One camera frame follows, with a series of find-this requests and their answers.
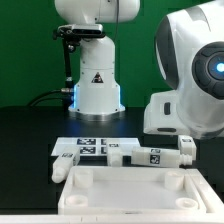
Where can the black camera on stand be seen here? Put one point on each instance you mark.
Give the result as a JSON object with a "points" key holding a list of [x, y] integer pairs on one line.
{"points": [[71, 36]]}

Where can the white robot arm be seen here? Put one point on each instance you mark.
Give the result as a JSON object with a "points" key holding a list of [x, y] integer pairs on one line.
{"points": [[189, 47]]}

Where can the white square desk top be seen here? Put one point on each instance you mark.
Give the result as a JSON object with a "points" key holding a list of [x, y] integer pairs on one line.
{"points": [[99, 190]]}

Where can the white marker base sheet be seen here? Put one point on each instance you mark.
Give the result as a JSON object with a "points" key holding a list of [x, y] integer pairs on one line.
{"points": [[91, 146]]}

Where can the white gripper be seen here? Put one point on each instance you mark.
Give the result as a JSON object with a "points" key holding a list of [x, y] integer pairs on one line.
{"points": [[160, 115]]}

